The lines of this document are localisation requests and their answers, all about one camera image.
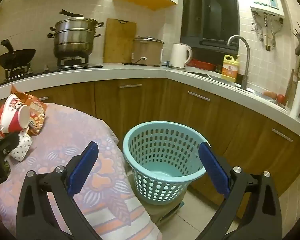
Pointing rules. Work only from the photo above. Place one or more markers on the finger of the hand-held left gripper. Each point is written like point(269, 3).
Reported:
point(7, 142)

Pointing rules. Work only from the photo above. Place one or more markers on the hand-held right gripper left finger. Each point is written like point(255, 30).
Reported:
point(82, 167)

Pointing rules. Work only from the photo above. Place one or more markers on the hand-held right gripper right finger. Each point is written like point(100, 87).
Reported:
point(213, 167)

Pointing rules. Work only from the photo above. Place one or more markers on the orange snack bag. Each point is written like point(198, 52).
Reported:
point(36, 111)

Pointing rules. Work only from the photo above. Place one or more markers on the light blue plastic basket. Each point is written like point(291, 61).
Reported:
point(162, 180)

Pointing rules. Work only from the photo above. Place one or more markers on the white polka dot paper cup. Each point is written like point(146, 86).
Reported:
point(21, 146)

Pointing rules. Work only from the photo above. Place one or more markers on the red and white paper cup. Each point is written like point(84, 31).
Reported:
point(13, 115)

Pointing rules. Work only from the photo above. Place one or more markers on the patterned pink tablecloth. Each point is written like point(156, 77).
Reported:
point(72, 130)

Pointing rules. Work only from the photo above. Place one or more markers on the stool under basket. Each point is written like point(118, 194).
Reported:
point(165, 211)

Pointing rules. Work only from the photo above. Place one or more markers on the black wok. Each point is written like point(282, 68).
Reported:
point(17, 58)

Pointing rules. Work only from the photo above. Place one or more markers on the steel sink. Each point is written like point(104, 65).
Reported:
point(215, 77)

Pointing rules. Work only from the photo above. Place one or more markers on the orange carrot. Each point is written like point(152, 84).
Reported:
point(270, 95)

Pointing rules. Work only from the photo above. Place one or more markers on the red tomato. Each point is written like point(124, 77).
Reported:
point(281, 98)

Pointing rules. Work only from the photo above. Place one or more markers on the yellow detergent bottle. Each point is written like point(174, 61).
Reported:
point(229, 71)

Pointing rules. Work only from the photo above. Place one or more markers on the red tray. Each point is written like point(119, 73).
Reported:
point(202, 64)

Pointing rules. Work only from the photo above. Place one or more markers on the white paper towel roll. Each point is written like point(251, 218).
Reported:
point(297, 100)

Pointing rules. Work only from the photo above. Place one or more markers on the steel kitchen faucet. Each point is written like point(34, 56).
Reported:
point(245, 65)

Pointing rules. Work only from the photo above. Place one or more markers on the white electric kettle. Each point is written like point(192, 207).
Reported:
point(178, 56)

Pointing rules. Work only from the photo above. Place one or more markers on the stainless steel steamer pot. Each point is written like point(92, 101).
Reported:
point(73, 38)

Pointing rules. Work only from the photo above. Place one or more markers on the wooden cutting board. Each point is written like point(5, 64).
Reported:
point(118, 41)

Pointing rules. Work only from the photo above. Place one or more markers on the beige rice cooker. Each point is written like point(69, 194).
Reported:
point(147, 52)

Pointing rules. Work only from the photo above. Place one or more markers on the dark window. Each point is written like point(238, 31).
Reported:
point(210, 12)

